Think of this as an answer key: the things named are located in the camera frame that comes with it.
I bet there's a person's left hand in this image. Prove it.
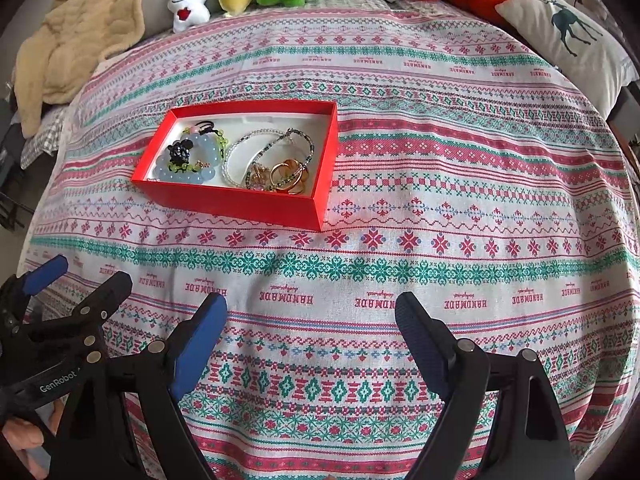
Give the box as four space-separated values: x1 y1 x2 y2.
0 417 53 480

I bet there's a black cord bracelet pink bead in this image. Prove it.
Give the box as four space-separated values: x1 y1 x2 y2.
186 119 224 137

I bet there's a gold charm pendant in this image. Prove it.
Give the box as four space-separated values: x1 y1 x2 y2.
246 161 271 191

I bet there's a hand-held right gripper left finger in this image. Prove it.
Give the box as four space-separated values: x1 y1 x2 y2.
47 292 228 480

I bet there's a light blue bead bracelet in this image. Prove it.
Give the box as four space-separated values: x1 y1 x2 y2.
151 132 224 187

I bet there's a white deer print pillow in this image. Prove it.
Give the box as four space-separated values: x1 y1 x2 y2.
495 0 640 122

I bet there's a white pearl bracelet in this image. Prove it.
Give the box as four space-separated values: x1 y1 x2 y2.
222 130 290 189

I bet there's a dark bead necklace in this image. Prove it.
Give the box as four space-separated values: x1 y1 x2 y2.
245 129 317 192

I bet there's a red jewelry box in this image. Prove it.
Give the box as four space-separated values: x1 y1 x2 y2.
131 100 340 233

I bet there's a white plush bunny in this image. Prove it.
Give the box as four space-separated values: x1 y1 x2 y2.
167 0 211 33

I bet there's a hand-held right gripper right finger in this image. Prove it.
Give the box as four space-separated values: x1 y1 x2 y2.
394 291 577 480

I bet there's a grey checked sheet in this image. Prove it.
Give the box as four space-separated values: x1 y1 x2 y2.
20 104 70 172

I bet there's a beige quilted blanket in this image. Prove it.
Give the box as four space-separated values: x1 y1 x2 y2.
12 0 167 137

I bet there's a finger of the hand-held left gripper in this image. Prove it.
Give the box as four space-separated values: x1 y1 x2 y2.
20 270 134 357
0 254 70 333

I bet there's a patterned printed blanket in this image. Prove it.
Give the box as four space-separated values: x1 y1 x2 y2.
22 0 632 480

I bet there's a green bead bracelet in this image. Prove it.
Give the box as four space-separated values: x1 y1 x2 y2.
167 127 229 171

